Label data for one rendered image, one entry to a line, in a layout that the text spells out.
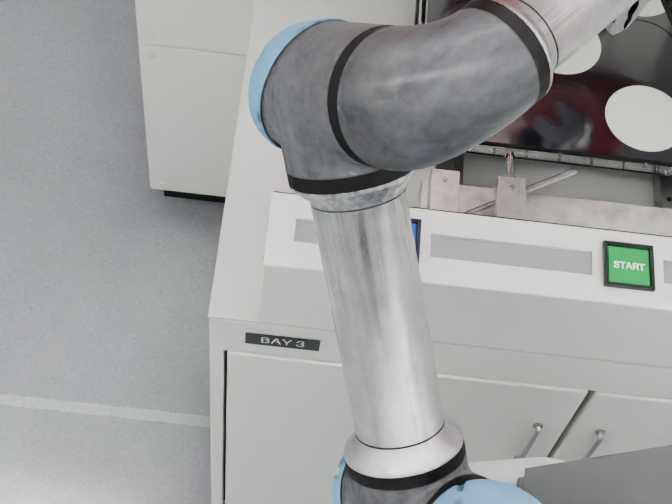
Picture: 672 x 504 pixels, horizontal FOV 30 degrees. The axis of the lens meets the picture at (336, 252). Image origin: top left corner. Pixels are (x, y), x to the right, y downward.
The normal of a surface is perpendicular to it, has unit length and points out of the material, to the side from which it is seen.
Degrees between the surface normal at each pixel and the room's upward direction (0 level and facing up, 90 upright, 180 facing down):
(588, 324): 90
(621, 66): 0
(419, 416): 49
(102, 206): 0
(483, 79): 38
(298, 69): 53
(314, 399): 90
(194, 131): 90
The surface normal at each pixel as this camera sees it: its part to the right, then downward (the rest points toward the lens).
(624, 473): -0.66, -0.46
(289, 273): -0.08, 0.86
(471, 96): 0.17, 0.33
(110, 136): 0.08, -0.49
